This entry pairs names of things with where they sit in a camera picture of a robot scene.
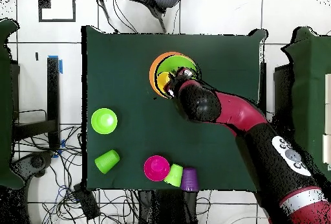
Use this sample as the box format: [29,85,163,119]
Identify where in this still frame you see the large green bowl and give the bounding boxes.
[155,55,201,98]

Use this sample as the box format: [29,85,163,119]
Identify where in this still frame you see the purple cup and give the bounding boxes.
[180,167,200,192]

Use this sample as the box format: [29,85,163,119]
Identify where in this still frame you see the pink bowl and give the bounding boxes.
[143,155,171,183]

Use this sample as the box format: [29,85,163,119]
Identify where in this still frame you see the black square floor frame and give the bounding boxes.
[37,0,76,23]

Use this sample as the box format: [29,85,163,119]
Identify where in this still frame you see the white shelf unit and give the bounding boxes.
[321,73,331,170]

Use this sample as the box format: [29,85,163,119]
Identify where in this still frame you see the green ribbed cup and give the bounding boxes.
[164,163,184,188]

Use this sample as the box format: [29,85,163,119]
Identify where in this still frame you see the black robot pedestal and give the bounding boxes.
[138,189,200,224]

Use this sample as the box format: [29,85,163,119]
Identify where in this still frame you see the black chair base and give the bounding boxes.
[10,151,55,183]

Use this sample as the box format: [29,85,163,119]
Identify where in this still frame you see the tangle of floor cables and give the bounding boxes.
[12,125,140,224]

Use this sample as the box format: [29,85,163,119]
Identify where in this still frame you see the green cloth side table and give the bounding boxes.
[281,26,331,194]
[0,18,25,190]

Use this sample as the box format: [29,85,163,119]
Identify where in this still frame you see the black power strip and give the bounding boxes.
[72,183,101,221]

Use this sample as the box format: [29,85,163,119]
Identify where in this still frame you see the yellow ribbed cup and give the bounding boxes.
[156,71,172,91]

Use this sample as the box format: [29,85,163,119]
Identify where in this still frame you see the large orange bowl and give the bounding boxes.
[149,51,187,99]

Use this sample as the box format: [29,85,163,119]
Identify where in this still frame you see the grey office chair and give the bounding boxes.
[98,0,184,34]

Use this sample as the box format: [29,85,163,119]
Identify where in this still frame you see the green smooth cup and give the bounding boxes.
[94,149,121,175]

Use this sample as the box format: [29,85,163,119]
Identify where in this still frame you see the small green ribbed bowl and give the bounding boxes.
[91,107,118,135]

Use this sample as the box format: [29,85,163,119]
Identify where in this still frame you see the blue tape strip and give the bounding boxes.
[47,54,63,74]

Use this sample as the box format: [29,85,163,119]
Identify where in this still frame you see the dark green tablecloth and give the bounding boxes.
[81,25,267,191]

